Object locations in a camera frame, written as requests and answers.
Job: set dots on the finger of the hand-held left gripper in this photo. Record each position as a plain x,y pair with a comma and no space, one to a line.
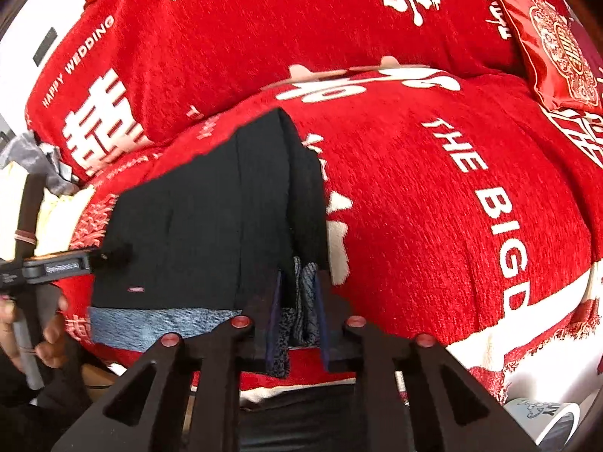
113,254

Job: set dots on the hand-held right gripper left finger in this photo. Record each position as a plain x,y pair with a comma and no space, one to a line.
275,339

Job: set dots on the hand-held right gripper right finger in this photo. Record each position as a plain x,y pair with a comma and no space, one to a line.
321,329

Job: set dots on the black and blue patterned pants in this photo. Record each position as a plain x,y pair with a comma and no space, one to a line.
202,226

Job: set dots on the person's left forearm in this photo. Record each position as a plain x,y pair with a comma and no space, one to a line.
33,414

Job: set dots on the person's left hand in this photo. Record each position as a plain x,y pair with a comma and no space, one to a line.
54,348

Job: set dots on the white cloth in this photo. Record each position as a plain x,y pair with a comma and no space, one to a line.
56,216

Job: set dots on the dark cloth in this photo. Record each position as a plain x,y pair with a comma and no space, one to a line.
320,419

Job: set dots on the grey cloth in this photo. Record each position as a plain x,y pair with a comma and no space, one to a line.
37,160

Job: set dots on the red printed blanket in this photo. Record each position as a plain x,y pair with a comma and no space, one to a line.
424,197

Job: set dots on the white and grey shoe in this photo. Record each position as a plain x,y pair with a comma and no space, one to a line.
541,426

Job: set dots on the red embroidered cushion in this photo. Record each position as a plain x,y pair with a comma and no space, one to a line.
556,42

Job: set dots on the dark rectangular wall plate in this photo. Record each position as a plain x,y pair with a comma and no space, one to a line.
45,46

